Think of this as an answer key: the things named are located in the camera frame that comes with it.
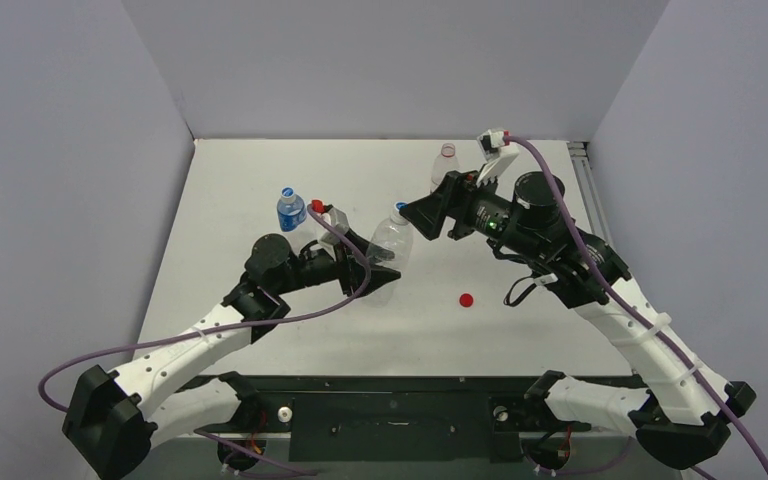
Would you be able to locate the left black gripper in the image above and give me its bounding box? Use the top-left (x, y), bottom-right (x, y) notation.
top-left (274, 228), bottom-right (399, 297)

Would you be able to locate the red label water bottle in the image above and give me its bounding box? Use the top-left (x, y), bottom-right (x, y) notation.
top-left (430, 143), bottom-right (459, 192)

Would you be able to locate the clear plastic bottle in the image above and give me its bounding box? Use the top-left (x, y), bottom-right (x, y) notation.
top-left (367, 202), bottom-right (414, 273)

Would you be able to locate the blue label water bottle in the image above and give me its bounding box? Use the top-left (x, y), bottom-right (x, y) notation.
top-left (276, 191), bottom-right (307, 233)

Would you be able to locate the red bottle cap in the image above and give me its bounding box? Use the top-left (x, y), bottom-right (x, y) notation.
top-left (458, 293), bottom-right (474, 308)

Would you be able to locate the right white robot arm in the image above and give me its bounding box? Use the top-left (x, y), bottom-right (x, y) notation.
top-left (399, 171), bottom-right (756, 470)

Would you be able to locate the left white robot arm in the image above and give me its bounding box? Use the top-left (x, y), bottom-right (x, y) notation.
top-left (62, 232), bottom-right (401, 479)

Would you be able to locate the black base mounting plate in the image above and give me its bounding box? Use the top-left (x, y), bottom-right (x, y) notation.
top-left (125, 374), bottom-right (657, 465)

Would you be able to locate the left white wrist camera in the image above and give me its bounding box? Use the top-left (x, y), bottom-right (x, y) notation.
top-left (309, 199), bottom-right (350, 248)

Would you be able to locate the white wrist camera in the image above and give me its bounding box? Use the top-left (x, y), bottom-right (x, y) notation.
top-left (476, 129), bottom-right (519, 186)
top-left (309, 199), bottom-right (350, 248)

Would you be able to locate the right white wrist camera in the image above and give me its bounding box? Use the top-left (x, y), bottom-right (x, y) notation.
top-left (476, 129), bottom-right (519, 186)

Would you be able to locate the aluminium rail frame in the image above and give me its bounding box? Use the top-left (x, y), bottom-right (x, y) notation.
top-left (568, 140), bottom-right (695, 439)

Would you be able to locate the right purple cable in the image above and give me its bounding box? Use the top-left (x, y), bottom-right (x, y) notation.
top-left (503, 135), bottom-right (768, 480)

